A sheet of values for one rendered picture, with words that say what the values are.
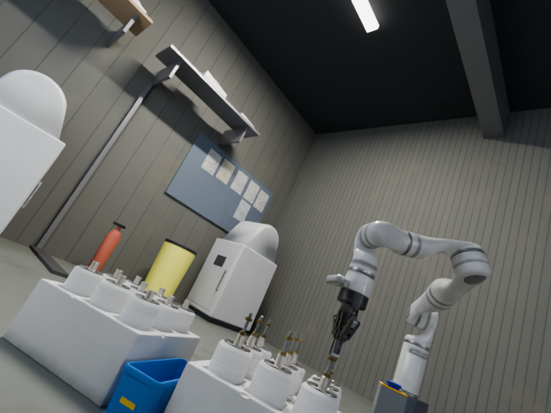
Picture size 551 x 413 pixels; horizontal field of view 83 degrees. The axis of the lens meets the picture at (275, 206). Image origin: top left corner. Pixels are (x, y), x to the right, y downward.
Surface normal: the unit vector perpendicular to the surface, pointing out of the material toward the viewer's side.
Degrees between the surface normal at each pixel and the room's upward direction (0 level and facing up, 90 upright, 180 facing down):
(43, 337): 90
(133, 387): 92
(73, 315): 90
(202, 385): 90
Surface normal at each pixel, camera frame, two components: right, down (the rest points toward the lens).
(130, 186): 0.70, 0.07
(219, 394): -0.20, -0.40
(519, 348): -0.59, -0.49
